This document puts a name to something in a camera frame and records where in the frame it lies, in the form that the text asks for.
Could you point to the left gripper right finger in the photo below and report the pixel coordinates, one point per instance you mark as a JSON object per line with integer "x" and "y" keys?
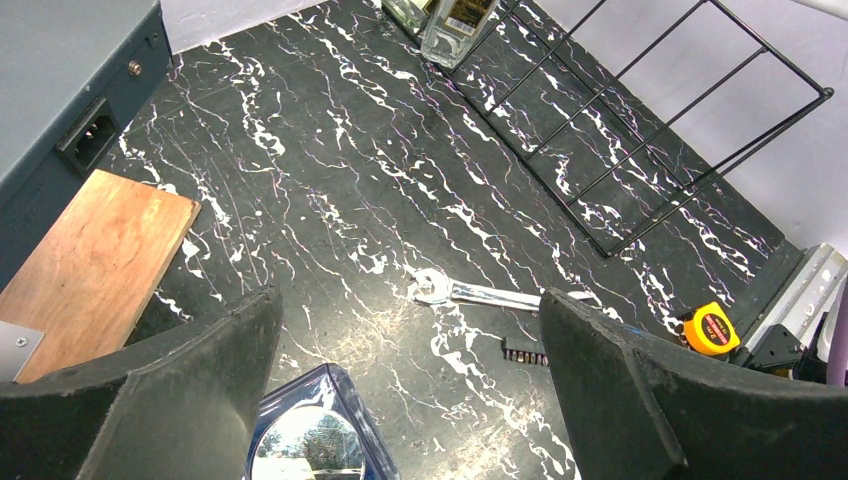
{"x": 636, "y": 406}

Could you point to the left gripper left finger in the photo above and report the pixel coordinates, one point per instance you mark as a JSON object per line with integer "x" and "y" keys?
{"x": 182, "y": 404}

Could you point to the blue square bottle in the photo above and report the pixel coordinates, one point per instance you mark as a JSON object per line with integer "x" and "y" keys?
{"x": 317, "y": 427}

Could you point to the black wire wine rack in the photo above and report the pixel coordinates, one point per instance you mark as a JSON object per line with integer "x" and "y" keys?
{"x": 684, "y": 192}

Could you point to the clear square labelled bottle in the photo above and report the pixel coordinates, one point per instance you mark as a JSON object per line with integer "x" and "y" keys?
{"x": 454, "y": 28}

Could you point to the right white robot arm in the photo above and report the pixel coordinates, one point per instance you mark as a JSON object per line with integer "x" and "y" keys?
{"x": 788, "y": 359}

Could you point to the yellow tape measure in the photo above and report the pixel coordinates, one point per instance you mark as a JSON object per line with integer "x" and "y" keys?
{"x": 708, "y": 330}

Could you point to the brown wooden board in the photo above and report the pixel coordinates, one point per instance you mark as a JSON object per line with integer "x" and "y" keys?
{"x": 88, "y": 281}

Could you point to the silver combination wrench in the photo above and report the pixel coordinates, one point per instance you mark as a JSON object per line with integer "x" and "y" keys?
{"x": 434, "y": 287}

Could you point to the grey metal electronics box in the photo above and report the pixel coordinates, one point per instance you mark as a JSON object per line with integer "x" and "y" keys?
{"x": 73, "y": 76}

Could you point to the silver metal bracket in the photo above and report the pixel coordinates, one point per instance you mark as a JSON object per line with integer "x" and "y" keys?
{"x": 18, "y": 344}

